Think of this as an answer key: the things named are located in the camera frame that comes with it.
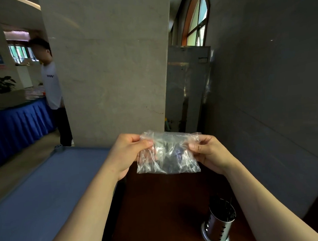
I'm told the person's right hand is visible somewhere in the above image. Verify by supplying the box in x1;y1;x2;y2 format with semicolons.
188;133;239;178

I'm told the person's left hand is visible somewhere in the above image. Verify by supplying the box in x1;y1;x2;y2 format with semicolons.
103;132;156;182

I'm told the clear plastic bag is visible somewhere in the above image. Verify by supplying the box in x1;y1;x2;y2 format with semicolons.
134;127;203;177

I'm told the person's left forearm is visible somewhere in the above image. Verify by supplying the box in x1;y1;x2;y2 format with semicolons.
34;160;124;241

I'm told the person's right forearm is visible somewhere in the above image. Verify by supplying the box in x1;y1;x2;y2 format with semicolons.
222;158;318;241

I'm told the stainless steel cabinet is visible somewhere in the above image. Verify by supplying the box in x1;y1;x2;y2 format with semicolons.
160;43;217;135

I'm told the perforated steel utensil holder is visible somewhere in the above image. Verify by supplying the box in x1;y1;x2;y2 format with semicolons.
199;195;238;241

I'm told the clutter of clear tableware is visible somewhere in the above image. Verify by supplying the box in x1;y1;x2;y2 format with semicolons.
24;86;47;101

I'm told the blue pleated table skirt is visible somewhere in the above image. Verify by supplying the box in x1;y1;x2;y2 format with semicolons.
0;96;58;170

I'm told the green potted plant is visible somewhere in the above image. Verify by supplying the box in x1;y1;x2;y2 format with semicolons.
0;75;17;94

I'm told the green framed background window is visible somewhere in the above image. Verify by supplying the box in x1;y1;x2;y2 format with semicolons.
8;42;39;64

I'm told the arched wooden frame window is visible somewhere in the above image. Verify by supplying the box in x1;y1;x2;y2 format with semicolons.
178;0;213;48

